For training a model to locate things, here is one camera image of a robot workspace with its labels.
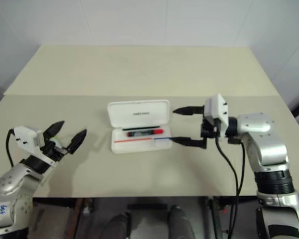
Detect short black right arm cable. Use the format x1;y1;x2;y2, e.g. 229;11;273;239
227;137;246;202

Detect black metal table leg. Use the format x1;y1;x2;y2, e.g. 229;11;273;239
204;196;225;239
71;198;95;220

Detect black flat bar under table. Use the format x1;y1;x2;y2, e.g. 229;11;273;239
127;203;167;211

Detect red capped marker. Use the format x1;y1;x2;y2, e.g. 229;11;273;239
126;128;164;138

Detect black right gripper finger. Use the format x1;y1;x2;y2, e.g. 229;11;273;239
172;105;205;116
171;136;207;150

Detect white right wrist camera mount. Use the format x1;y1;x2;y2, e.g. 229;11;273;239
204;94;230;138

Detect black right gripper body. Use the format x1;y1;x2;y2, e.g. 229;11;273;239
200;114;223;139

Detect thin black pen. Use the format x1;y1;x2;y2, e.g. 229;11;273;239
122;124;161;131

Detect dark rounded shape under table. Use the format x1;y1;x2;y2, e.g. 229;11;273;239
167;205;195;239
106;212;132;239

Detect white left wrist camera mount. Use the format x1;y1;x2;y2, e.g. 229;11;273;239
10;126;46;153

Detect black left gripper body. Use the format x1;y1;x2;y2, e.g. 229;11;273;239
39;138;71;160

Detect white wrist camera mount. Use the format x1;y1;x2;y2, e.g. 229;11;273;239
204;94;230;138
10;126;46;153

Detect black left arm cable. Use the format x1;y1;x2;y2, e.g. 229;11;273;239
5;127;16;168

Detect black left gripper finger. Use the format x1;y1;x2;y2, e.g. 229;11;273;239
45;120;66;141
66;129;88;154

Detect white hinged pencil case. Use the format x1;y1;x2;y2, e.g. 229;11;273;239
107;99;173;154

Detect thin red and blue pencil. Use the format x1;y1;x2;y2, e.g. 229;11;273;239
114;136;171;144

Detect long black right arm cable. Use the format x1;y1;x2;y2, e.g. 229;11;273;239
213;123;240;239

